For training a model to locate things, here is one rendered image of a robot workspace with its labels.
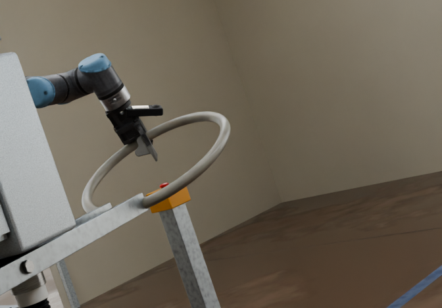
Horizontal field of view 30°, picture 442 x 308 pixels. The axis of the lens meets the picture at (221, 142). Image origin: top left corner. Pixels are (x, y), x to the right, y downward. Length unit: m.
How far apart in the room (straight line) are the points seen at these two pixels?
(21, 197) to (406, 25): 6.69
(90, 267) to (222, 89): 2.71
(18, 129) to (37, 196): 0.15
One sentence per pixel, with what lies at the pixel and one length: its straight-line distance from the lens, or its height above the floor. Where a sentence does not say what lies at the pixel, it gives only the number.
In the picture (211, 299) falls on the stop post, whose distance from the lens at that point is 3.33.
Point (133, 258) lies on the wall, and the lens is 8.13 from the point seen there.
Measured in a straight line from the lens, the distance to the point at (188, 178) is 2.19.
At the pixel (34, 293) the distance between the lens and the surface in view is 1.88.
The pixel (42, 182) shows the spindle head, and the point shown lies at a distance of 1.84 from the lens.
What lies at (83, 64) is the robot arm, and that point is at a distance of 2.53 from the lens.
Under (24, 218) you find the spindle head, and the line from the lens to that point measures 1.77.
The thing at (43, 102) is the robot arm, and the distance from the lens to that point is 2.46.
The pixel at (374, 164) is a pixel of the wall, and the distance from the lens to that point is 8.75.
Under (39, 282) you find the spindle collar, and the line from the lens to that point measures 1.88.
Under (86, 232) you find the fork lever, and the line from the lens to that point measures 1.99.
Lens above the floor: 1.33
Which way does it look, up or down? 3 degrees down
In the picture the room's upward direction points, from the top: 19 degrees counter-clockwise
